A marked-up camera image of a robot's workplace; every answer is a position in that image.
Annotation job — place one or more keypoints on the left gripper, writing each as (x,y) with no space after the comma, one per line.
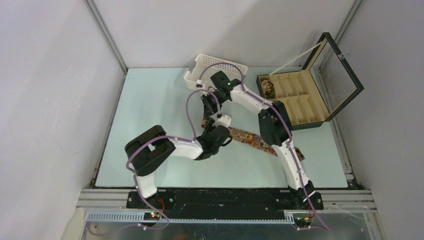
(209,128)

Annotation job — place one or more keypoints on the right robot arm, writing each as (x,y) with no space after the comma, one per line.
(275,128)

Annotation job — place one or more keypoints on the black compartment tie box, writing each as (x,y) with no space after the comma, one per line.
(320,90)

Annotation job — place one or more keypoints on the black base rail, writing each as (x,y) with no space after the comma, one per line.
(222,203)

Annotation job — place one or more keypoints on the white perforated plastic basket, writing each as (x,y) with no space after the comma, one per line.
(204,66)

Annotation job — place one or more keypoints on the colourful patterned tie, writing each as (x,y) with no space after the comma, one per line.
(251,139)

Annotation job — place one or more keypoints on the rolled tie far compartment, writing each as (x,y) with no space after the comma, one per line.
(268,89)

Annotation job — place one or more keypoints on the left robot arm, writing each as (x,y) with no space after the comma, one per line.
(149,150)

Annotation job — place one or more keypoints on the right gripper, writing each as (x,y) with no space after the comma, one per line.
(209,108)

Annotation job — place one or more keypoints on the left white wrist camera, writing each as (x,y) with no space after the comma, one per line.
(224,120)

